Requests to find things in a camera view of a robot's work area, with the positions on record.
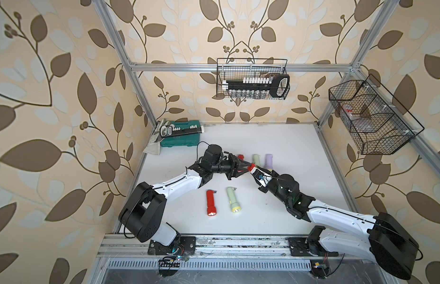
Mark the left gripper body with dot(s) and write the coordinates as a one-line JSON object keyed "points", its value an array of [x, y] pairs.
{"points": [[229, 169]]}

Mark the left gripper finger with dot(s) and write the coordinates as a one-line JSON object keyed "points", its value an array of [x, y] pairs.
{"points": [[241, 171], [244, 163]]}

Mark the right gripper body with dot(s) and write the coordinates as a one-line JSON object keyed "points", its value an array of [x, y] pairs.
{"points": [[272, 186]]}

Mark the green flashlight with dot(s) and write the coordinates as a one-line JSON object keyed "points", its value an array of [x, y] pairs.
{"points": [[257, 160], [234, 204]]}

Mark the purple flashlight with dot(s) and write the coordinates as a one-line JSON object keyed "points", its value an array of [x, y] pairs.
{"points": [[269, 162]]}

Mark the green flashlight front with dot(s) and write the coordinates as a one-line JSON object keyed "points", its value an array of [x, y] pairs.
{"points": [[234, 204]]}

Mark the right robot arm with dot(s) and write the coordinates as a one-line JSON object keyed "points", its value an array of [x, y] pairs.
{"points": [[377, 238]]}

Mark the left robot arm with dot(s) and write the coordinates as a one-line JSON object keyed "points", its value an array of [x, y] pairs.
{"points": [[143, 212]]}

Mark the green tool case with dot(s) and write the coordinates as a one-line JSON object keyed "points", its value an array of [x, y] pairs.
{"points": [[189, 140]]}

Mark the socket set on case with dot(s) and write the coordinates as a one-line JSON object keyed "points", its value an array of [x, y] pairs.
{"points": [[173, 131]]}

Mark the folded paper manual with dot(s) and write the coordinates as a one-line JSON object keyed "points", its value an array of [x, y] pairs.
{"points": [[153, 147]]}

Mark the socket set in basket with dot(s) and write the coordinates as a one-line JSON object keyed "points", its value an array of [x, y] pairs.
{"points": [[272, 87]]}

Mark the red item in basket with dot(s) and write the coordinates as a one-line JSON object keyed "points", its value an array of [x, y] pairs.
{"points": [[348, 109]]}

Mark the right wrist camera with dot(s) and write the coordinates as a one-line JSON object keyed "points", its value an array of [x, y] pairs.
{"points": [[261, 177]]}

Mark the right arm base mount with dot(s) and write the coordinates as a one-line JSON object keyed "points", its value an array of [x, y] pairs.
{"points": [[303, 247]]}

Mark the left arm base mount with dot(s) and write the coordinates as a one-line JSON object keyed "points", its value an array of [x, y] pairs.
{"points": [[181, 246]]}

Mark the black wire basket centre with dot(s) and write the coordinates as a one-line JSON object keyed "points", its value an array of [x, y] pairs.
{"points": [[239, 68]]}

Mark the black wire basket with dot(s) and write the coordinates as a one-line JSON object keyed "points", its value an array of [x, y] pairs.
{"points": [[381, 123], [239, 68]]}

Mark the black wire basket right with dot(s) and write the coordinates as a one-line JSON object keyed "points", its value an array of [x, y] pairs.
{"points": [[381, 123]]}

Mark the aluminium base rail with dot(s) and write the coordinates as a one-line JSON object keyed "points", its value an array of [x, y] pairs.
{"points": [[279, 253]]}

